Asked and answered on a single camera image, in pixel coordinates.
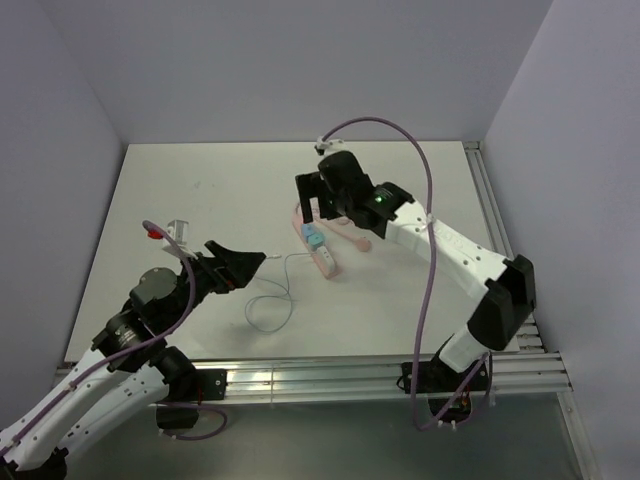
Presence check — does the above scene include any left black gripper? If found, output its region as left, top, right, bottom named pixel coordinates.
left=164, top=239, right=265, bottom=331

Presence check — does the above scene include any teal plug adapter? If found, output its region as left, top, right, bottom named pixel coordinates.
left=307, top=232, right=326, bottom=252

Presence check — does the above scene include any blue plug adapter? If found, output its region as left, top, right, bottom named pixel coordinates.
left=301, top=224, right=316, bottom=239

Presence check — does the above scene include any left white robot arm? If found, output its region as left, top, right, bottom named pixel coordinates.
left=1, top=241, right=267, bottom=479

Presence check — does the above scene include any pink power strip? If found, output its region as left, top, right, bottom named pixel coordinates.
left=291, top=205, right=340, bottom=279

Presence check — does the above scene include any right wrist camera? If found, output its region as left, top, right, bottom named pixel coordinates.
left=314, top=137, right=347, bottom=157

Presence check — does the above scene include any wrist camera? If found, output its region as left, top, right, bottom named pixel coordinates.
left=314, top=137, right=347, bottom=157
left=162, top=219, right=197, bottom=259

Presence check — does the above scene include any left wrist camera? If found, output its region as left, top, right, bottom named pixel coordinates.
left=162, top=219, right=197, bottom=259

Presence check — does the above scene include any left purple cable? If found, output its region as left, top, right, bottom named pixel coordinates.
left=0, top=218, right=231, bottom=451

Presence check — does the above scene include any purple cable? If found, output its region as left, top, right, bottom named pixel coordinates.
left=319, top=117, right=496, bottom=432
left=0, top=218, right=231, bottom=451

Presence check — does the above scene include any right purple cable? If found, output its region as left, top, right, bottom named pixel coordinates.
left=319, top=117, right=496, bottom=432

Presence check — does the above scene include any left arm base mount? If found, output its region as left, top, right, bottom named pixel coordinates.
left=150, top=347, right=227, bottom=436

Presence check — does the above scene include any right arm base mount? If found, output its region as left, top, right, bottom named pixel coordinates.
left=396, top=360, right=493, bottom=424

